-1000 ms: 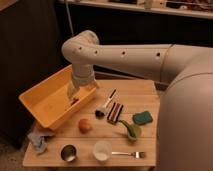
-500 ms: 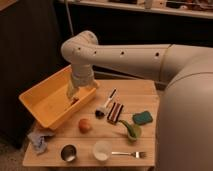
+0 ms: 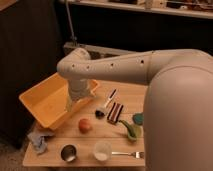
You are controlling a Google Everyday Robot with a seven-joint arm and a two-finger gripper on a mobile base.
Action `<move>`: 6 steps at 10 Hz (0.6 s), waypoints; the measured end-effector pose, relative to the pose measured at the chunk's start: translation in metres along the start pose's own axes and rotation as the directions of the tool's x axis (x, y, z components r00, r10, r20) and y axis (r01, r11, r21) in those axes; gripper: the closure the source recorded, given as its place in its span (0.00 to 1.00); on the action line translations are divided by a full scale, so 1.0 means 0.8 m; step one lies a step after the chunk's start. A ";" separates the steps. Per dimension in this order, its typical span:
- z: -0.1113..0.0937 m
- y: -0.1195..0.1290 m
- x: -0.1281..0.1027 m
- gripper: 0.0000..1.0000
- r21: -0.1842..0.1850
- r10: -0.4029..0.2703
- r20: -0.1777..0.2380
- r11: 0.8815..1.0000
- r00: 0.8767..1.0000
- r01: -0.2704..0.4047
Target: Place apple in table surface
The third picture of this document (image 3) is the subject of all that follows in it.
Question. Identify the grey-blue crumpled cloth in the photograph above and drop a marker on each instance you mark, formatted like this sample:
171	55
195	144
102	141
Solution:
37	139

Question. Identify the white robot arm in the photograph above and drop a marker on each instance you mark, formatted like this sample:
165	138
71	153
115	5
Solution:
178	105

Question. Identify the clear plastic cup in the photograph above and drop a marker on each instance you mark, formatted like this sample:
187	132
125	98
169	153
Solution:
102	151

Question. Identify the striped brown white block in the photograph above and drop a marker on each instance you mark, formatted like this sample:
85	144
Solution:
114	113

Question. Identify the yellow plastic bin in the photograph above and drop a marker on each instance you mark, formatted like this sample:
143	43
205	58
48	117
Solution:
48	102

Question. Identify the silver metal fork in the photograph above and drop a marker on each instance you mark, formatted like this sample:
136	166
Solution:
137	155

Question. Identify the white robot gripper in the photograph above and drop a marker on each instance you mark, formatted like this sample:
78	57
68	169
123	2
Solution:
71	101

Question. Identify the grey metal rail fixture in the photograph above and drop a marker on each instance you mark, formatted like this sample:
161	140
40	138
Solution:
95	52

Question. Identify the orange-red apple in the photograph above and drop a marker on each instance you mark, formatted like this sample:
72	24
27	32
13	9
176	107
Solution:
84	125

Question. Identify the small metal cup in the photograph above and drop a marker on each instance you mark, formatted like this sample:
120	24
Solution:
69	153

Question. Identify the white wall shelf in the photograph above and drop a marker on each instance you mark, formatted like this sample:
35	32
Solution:
129	7

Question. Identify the grey vertical pole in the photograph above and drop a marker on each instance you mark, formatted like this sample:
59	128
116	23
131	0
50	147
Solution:
72	37

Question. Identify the teal green sponge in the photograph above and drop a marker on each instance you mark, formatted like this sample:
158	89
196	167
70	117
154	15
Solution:
138	118

